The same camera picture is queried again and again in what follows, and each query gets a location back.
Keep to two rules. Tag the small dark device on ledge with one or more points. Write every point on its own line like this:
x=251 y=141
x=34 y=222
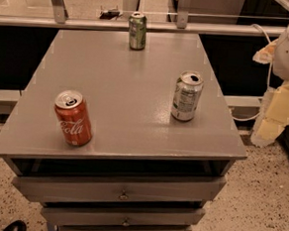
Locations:
x=110 y=14

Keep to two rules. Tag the top grey drawer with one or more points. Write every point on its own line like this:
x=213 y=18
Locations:
x=119 y=189

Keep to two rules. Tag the grey drawer cabinet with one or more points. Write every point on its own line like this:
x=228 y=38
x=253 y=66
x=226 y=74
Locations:
x=129 y=102

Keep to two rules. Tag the black object on floor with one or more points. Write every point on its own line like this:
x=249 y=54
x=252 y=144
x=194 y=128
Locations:
x=18 y=225

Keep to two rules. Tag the red Coca-Cola can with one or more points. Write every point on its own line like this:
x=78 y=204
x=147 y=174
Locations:
x=72 y=114

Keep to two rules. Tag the green soda can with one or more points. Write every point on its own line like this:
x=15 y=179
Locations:
x=137 y=30

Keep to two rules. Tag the middle grey drawer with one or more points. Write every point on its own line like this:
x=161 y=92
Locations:
x=123 y=216

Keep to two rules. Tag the silver 7up can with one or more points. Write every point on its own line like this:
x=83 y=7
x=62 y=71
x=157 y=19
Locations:
x=188 y=89

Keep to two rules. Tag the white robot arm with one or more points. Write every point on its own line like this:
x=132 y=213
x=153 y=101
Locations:
x=280 y=65

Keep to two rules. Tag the grey metal rail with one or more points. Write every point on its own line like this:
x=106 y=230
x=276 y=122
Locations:
x=150 y=27

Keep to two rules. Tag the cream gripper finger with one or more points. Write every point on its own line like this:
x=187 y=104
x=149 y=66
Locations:
x=273 y=116
x=265 y=55

